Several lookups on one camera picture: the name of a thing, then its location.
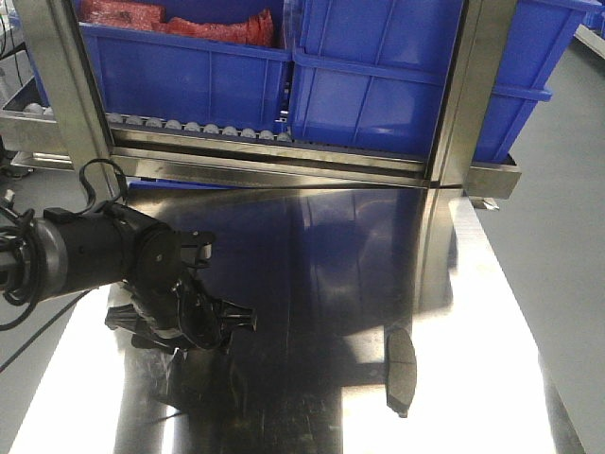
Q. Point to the right blue plastic bin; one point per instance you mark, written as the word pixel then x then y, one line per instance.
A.
pixel 372 74

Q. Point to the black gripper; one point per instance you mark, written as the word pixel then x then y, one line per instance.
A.
pixel 170 308

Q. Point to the grey brake pad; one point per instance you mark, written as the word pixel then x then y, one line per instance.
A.
pixel 401 371
pixel 174 387

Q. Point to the stainless steel rack frame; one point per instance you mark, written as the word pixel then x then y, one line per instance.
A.
pixel 78 133

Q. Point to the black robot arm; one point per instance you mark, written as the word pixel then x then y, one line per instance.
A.
pixel 63 252

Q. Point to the left blue plastic bin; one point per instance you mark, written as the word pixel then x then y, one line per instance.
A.
pixel 155 74

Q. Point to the red mesh bag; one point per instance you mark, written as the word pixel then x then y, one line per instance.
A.
pixel 256 30

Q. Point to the roller conveyor track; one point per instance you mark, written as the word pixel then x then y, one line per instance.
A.
pixel 145 123

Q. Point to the blue plastic bin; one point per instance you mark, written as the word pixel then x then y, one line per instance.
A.
pixel 155 74
pixel 372 74

